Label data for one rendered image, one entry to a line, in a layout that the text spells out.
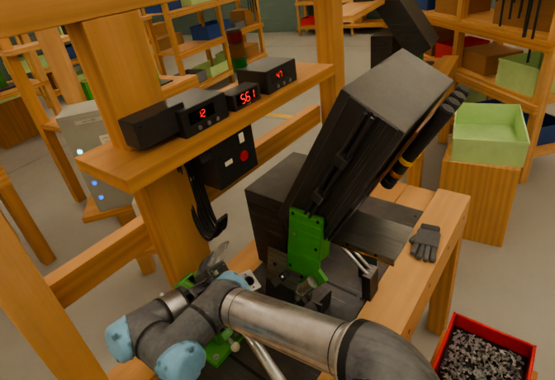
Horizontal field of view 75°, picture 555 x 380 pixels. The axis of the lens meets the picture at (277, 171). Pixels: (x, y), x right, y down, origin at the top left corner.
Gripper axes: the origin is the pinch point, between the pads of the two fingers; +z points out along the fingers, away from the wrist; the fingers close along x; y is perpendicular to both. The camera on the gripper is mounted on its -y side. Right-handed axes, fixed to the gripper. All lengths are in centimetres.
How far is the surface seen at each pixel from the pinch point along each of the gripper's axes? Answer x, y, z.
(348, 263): -19, -11, 51
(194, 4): 389, -228, 341
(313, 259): -9.1, 2.3, 21.7
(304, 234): -1.5, 4.8, 21.7
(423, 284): -37, 8, 55
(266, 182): 20.6, -7.9, 32.9
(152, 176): 28.2, 7.2, -14.2
